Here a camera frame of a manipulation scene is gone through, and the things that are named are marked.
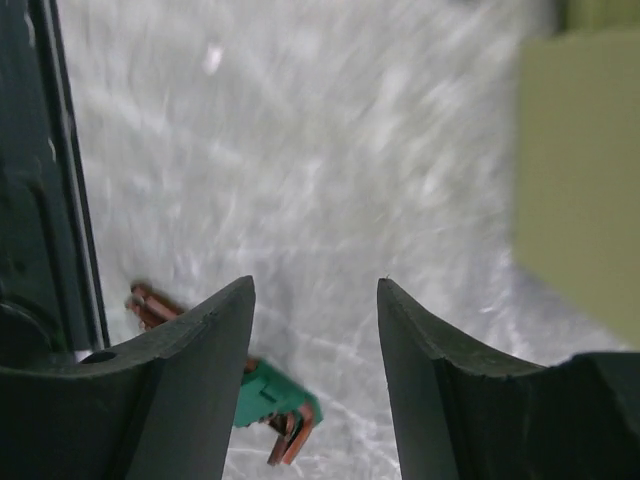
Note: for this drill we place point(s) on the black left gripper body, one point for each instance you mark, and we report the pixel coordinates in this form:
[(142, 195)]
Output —
[(51, 298)]

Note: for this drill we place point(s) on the yellow-green metal tool cabinet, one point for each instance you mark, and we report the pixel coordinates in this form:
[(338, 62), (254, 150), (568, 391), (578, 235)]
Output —
[(577, 189)]

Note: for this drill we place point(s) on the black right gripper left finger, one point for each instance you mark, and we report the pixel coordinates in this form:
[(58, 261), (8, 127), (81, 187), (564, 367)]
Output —
[(159, 406)]

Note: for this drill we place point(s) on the green stubby screwdriver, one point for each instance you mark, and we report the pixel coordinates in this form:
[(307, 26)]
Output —
[(267, 395)]

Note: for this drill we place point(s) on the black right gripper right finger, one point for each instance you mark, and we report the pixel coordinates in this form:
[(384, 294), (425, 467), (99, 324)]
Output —
[(464, 410)]

